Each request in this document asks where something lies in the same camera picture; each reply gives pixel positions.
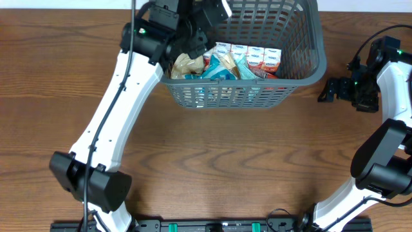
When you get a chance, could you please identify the blue white snack packet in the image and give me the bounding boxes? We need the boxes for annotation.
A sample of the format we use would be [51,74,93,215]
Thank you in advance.
[185,53,239,97]

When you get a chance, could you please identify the cream snack pouch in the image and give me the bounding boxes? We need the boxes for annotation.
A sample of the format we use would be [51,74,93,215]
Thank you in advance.
[171,53,205,79]

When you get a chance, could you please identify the right black cable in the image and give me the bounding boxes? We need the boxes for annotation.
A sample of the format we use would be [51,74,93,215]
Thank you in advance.
[353,24,412,65]

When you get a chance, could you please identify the multipack tissue packets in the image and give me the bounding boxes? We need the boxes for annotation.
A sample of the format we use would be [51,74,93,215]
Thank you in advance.
[203,42,282,73]

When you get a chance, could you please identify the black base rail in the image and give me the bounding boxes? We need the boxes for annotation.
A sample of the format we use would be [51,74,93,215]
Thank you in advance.
[50,216,373,232]

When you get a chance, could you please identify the orange long biscuit pack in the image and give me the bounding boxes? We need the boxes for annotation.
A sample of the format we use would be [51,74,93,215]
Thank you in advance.
[250,68,286,90]

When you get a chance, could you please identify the mint green wipes pack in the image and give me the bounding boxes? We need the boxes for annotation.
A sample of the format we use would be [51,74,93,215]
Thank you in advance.
[235,54,259,99]

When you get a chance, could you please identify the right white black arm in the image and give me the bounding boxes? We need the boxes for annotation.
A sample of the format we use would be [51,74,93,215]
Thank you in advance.
[295,36,411,231]

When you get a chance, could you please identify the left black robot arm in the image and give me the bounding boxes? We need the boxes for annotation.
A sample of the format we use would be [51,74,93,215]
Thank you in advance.
[49,1,232,231]

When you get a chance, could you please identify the brown beige snack pouch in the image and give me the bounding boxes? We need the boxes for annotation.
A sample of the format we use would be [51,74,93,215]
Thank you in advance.
[221,53,240,79]

